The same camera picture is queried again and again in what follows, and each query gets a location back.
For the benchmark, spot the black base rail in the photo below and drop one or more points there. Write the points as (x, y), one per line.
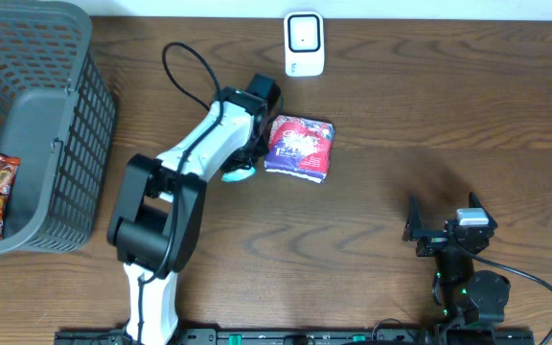
(394, 336)

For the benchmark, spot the grey plastic mesh basket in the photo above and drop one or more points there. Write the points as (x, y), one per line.
(58, 118)

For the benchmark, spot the brown red snack bar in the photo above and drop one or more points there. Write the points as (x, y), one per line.
(8, 169)

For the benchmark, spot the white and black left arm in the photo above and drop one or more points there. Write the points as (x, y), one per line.
(157, 216)

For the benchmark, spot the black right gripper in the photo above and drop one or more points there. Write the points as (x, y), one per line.
(439, 237)

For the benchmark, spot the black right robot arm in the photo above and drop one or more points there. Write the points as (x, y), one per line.
(471, 297)

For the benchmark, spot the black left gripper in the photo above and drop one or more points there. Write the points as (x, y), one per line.
(245, 160)

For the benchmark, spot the teal wet wipes pack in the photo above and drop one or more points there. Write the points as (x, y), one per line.
(238, 175)

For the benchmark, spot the red and purple snack pack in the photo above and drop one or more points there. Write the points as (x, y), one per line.
(300, 147)

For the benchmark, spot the white barcode scanner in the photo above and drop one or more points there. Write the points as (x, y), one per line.
(304, 44)

